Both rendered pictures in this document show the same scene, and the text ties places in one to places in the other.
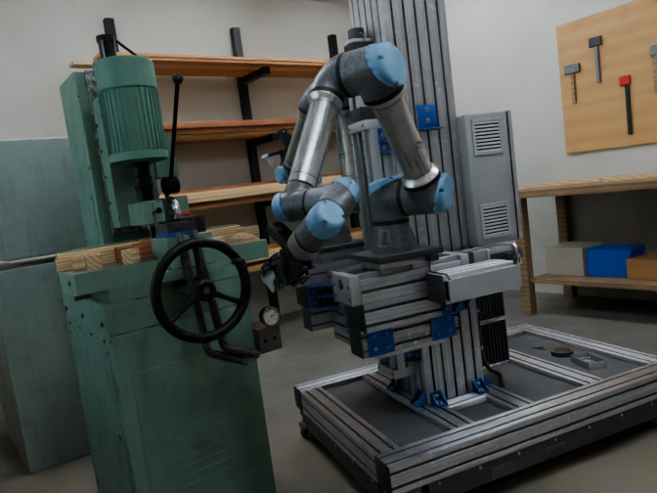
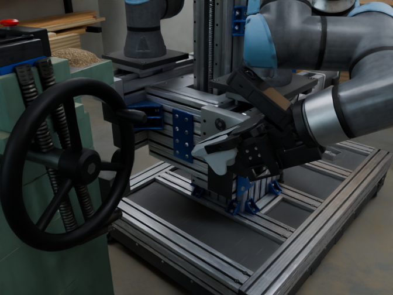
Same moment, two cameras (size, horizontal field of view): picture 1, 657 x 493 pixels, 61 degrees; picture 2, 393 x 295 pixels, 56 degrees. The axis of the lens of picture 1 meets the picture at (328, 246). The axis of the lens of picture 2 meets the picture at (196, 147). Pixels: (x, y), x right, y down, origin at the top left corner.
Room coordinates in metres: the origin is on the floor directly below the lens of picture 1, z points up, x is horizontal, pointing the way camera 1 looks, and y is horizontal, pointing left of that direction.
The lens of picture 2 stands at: (0.94, 0.43, 1.11)
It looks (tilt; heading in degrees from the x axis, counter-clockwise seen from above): 27 degrees down; 333
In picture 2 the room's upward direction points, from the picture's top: straight up
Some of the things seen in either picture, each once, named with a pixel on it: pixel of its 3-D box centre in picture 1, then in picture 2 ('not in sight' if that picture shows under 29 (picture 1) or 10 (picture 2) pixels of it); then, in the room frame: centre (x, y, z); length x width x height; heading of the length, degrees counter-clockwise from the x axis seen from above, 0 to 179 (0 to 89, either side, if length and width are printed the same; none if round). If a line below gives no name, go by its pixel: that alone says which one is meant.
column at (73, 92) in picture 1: (114, 181); not in sight; (2.02, 0.73, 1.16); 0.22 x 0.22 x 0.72; 36
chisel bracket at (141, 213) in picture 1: (147, 215); not in sight; (1.81, 0.56, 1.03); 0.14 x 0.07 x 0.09; 36
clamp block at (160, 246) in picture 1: (183, 249); (14, 88); (1.64, 0.43, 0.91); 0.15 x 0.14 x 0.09; 126
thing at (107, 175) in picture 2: (262, 336); (103, 180); (1.83, 0.26, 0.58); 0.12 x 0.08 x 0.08; 36
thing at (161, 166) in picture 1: (161, 157); not in sight; (2.05, 0.56, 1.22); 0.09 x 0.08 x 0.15; 36
